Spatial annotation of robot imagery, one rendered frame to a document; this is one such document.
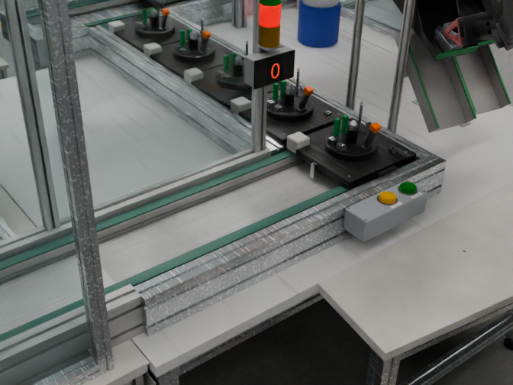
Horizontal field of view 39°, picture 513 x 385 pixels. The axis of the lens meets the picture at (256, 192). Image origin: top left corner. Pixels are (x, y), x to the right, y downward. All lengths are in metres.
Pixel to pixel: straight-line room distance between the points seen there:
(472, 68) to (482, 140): 0.23
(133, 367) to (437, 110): 1.07
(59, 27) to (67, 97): 0.10
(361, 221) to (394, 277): 0.15
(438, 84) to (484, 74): 0.18
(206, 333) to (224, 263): 0.15
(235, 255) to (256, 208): 0.24
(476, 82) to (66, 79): 1.35
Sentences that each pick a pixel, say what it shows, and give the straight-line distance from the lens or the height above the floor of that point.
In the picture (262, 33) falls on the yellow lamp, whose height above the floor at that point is 1.29.
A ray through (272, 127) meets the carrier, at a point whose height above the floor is 0.97.
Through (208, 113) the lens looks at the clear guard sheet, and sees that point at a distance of 1.74.
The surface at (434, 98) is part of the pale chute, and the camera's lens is 2.02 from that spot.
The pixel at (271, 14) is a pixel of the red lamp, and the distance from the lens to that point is 1.68.
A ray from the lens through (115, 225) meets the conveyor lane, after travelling 1.66.
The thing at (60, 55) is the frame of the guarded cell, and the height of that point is 1.51.
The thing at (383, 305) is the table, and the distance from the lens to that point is 1.59.
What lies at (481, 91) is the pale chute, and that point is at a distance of 2.15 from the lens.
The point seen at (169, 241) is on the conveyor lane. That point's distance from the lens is 1.64.
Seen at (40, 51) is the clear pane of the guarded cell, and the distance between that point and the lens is 1.07.
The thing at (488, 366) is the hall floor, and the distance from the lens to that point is 2.75.
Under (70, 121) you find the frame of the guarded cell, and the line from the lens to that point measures 1.12.
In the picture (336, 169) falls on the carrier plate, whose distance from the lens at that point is 1.80.
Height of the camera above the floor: 1.92
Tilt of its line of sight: 34 degrees down
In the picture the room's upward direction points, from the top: 1 degrees clockwise
